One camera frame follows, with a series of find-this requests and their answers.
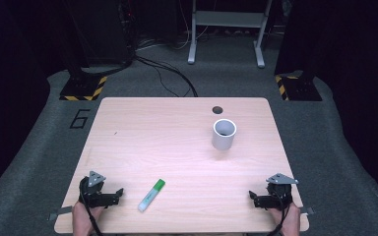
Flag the person's left hand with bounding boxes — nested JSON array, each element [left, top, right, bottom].
[[71, 201, 105, 236]]

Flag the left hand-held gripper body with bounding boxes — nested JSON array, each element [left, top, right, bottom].
[[78, 170, 119, 208]]

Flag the white cylindrical cup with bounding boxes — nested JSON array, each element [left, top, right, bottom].
[[211, 118, 238, 151]]

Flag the black floor cable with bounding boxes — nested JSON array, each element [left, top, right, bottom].
[[133, 54, 199, 98]]

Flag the green highlighter pen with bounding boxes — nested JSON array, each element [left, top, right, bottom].
[[137, 178, 166, 213]]

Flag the dark equipment cabinet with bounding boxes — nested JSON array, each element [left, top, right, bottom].
[[63, 0, 134, 68]]

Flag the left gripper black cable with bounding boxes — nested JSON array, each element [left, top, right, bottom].
[[79, 176, 104, 236]]

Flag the white floor cables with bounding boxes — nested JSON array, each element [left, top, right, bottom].
[[137, 19, 211, 52]]

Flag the person's right hand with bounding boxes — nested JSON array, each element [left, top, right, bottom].
[[269, 202, 301, 236]]

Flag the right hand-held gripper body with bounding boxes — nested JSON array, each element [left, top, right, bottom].
[[255, 172, 299, 211]]

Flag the white metal stand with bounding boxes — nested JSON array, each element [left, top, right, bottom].
[[187, 0, 274, 69]]

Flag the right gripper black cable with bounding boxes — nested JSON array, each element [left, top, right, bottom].
[[266, 188, 293, 236]]

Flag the black hazard-striped stand base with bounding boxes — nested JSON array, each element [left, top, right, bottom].
[[59, 74, 108, 102], [274, 74, 323, 102]]

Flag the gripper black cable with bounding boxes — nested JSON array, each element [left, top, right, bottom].
[[79, 176, 104, 236], [266, 188, 293, 236]]

